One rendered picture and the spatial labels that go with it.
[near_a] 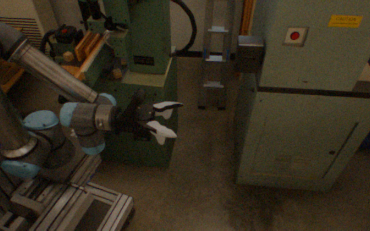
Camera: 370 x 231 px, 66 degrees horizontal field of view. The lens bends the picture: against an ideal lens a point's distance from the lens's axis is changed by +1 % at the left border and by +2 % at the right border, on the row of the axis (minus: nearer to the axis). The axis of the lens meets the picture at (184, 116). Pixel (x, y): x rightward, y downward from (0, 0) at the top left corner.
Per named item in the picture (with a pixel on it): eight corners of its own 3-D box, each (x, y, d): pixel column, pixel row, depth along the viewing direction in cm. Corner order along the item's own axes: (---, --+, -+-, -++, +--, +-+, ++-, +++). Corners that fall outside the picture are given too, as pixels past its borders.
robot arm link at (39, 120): (70, 129, 121) (60, 106, 112) (56, 154, 112) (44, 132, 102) (43, 127, 122) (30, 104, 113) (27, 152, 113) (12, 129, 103)
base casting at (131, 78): (97, 50, 204) (94, 38, 197) (176, 57, 198) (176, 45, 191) (70, 90, 173) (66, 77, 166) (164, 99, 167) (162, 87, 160)
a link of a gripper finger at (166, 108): (178, 112, 93) (153, 120, 89) (178, 96, 89) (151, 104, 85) (183, 117, 91) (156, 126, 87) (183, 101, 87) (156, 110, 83)
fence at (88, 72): (120, 25, 191) (119, 17, 187) (123, 25, 191) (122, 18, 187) (85, 79, 149) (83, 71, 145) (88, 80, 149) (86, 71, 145)
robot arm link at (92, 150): (112, 132, 101) (106, 110, 93) (101, 158, 93) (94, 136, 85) (90, 131, 102) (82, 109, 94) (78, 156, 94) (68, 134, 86)
